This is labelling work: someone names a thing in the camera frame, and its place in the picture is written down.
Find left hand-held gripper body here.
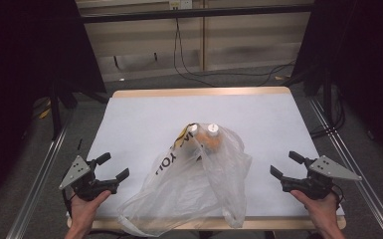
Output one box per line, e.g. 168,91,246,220
59,154,119,202

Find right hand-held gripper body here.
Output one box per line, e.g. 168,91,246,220
281,154,363,201

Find clear plastic bag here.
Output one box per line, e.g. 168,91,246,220
116,122,254,238

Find orange drink bottle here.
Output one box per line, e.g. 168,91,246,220
201,122,224,154

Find bottle with yellow black label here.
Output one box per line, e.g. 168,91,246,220
178,122,201,157

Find person's left hand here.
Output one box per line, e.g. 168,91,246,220
68,189,112,234

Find person's right hand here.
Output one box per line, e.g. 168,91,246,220
289,189,341,234

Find white table cover sheet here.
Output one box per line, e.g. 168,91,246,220
69,93,345,219

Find black metal stand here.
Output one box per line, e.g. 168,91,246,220
48,74,79,141
302,68,334,128

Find black curtain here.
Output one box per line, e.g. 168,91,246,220
291,0,383,167
0,0,107,213

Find black horizontal bar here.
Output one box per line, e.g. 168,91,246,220
79,3,314,24

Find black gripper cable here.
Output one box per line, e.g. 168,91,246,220
61,187,78,218
331,184,345,211

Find metal floor rail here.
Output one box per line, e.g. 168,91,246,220
307,97,383,239
5,119,74,239

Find black floor cable bundle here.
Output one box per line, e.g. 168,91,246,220
309,84,346,139

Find black hanging cable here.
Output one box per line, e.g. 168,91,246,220
172,17,296,88

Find white wall socket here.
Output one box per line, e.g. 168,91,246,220
168,0,193,10

